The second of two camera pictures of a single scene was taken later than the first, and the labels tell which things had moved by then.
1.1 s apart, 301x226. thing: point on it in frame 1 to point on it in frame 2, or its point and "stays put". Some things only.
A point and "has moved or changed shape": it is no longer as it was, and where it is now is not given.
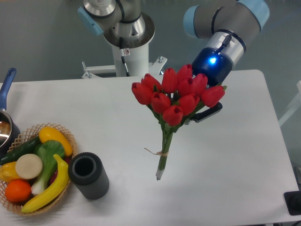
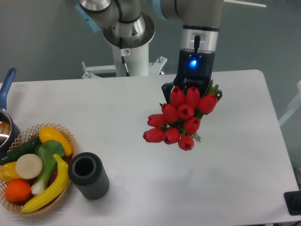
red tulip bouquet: [175, 100] has moved or changed shape
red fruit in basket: [67, 159] stays put
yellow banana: [59, 187] stays put
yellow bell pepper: [47, 133] stays put
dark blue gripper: [217, 68] to [194, 69]
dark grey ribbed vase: [86, 171] stays put
